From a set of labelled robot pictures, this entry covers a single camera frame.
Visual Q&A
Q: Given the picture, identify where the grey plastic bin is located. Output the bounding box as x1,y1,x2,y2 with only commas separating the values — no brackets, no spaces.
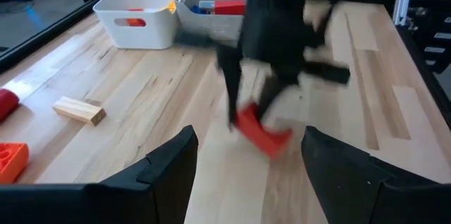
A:
174,0,253,44

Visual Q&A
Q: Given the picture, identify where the long red building block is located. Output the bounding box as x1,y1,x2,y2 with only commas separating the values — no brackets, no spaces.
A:
214,0,247,16

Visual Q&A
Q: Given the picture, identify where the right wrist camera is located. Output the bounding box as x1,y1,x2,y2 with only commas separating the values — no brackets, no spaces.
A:
302,60,352,85

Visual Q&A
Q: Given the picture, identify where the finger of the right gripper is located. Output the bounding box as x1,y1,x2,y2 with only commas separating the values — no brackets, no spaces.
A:
216,46,244,126
257,75,297,119

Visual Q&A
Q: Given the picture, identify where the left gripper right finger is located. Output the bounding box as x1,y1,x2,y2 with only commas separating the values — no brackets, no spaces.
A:
301,125,451,224

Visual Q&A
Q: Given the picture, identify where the blue building block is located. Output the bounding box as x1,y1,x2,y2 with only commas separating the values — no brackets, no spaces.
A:
191,4,212,15

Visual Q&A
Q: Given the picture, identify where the orange-red studded block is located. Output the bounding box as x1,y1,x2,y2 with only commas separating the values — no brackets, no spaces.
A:
0,142,30,185

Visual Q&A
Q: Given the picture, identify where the plain wooden block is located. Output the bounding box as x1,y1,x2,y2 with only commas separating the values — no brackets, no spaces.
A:
52,96,107,127

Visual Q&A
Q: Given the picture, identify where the small orange block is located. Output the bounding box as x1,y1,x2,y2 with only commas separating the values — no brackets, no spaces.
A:
125,7,147,28

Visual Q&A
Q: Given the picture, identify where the red arch block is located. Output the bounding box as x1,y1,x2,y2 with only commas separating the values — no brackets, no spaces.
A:
235,103,294,161

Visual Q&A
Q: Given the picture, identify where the white plastic bin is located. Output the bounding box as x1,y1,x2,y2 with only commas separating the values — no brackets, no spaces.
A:
92,0,187,50

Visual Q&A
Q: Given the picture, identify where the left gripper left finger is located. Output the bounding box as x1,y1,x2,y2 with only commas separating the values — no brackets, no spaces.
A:
0,124,199,224

